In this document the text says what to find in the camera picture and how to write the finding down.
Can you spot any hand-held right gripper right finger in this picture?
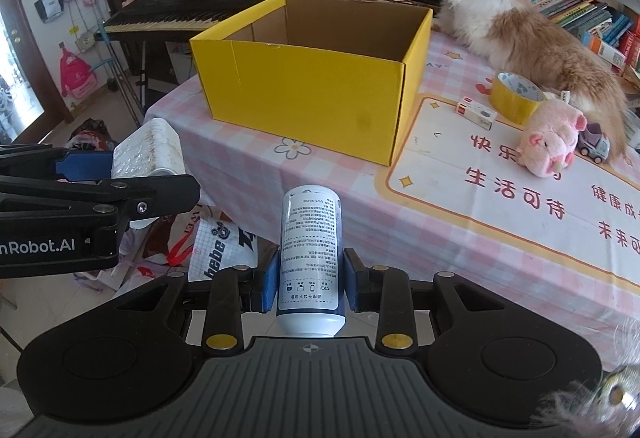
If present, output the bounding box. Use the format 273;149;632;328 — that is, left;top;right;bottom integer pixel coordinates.
344;247;506;351

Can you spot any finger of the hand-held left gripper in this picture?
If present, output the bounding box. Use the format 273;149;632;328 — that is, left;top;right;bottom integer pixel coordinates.
0;174;201;226
0;145;115;183

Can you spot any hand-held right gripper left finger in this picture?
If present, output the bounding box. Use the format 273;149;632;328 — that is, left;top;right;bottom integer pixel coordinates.
114;246;280;351

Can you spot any white spray can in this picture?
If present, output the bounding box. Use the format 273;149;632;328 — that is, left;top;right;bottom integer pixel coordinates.
275;186;346;338

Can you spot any yellow cardboard box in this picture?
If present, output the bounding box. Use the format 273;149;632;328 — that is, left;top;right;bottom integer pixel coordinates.
189;0;434;167

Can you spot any small white red-label box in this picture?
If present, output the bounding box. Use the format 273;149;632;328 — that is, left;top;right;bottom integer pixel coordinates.
455;96;499;129

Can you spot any yellow tape roll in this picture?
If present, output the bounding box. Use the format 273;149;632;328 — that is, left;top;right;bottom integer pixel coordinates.
489;72;547;124

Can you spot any pink plush pig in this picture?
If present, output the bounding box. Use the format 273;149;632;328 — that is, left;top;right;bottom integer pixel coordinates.
515;98;589;179

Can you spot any small purple toy car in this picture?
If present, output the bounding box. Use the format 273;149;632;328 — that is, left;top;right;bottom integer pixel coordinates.
575;122;612;164

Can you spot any pink checked cloth desktop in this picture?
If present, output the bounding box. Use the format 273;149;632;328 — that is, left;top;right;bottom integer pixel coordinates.
142;0;640;374

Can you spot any red and white plastic bag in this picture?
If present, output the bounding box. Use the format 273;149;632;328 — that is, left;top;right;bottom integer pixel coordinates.
100;205;213;291

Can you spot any white printed plastic bag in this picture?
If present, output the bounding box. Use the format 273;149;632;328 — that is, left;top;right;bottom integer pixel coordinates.
187;213;262;284

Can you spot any pink backpack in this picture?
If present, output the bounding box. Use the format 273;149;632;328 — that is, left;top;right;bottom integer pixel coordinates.
58;43;99;100

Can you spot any black keyboard stand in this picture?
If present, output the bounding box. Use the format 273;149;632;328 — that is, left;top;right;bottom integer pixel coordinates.
94;37;152;129

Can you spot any black and white tote bag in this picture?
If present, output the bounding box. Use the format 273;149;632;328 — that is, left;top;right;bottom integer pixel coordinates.
34;0;65;24

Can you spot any black electronic keyboard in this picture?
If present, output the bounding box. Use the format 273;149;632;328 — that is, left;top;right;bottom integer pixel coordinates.
102;0;321;42

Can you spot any grey furry charm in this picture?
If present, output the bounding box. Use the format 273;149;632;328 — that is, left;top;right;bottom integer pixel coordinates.
537;318;640;438

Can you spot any orange and white cat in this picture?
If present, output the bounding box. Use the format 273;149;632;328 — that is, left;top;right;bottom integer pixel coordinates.
432;0;632;164

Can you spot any orange and white carton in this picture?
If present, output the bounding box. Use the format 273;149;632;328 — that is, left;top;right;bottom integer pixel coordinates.
582;33;627;70

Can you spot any row of books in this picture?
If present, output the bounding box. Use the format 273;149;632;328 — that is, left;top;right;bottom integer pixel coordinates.
407;0;640;75

